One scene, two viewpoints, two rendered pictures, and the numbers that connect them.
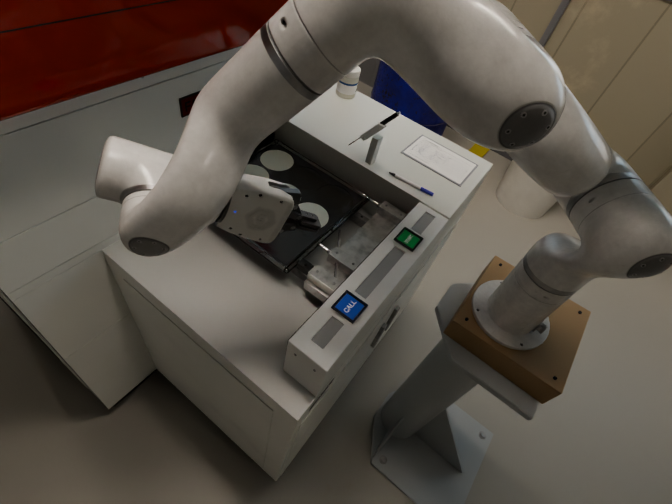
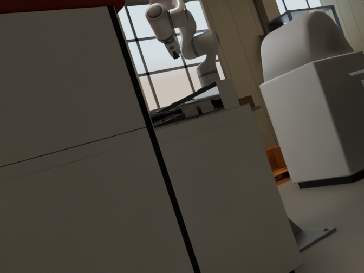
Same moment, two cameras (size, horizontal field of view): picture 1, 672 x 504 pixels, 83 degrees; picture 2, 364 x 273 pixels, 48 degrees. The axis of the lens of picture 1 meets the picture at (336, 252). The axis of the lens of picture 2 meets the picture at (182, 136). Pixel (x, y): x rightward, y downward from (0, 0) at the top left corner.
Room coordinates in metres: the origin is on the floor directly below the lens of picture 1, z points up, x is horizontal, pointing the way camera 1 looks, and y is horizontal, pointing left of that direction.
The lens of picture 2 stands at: (-0.43, 1.67, 0.72)
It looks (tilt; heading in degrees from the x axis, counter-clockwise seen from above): 2 degrees up; 302
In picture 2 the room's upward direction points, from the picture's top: 18 degrees counter-clockwise
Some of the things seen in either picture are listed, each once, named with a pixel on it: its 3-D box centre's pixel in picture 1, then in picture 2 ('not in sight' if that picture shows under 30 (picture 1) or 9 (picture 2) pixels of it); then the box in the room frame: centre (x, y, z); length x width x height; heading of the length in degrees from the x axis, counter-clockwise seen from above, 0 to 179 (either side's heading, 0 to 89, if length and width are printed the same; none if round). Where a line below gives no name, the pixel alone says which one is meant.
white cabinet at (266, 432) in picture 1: (306, 295); (168, 220); (0.79, 0.06, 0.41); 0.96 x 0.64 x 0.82; 156
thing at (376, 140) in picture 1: (371, 139); not in sight; (0.94, -0.01, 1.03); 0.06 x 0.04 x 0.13; 66
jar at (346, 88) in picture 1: (347, 81); not in sight; (1.28, 0.12, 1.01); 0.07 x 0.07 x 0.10
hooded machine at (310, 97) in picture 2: not in sight; (320, 97); (0.44, -2.37, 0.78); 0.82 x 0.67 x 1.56; 66
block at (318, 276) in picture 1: (324, 280); (187, 108); (0.52, 0.01, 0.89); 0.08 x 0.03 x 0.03; 66
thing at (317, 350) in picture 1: (374, 286); (194, 109); (0.55, -0.11, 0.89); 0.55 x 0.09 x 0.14; 156
